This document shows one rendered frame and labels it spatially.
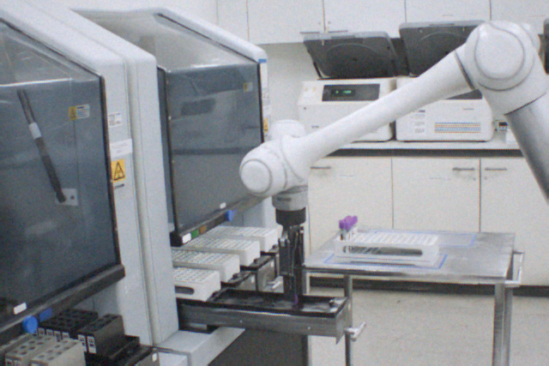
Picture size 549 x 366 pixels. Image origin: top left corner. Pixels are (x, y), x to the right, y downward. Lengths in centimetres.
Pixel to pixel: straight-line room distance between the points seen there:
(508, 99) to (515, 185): 255
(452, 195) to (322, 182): 78
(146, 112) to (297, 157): 38
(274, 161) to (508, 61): 52
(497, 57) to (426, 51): 291
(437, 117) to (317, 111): 71
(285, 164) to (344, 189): 258
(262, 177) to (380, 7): 286
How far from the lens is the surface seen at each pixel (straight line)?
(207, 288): 177
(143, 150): 160
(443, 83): 153
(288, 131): 160
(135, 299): 160
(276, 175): 143
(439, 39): 410
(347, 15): 424
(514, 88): 133
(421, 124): 388
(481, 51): 130
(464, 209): 391
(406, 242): 196
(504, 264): 196
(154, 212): 165
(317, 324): 165
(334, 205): 406
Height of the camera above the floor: 142
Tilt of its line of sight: 9 degrees down
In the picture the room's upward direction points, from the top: 3 degrees counter-clockwise
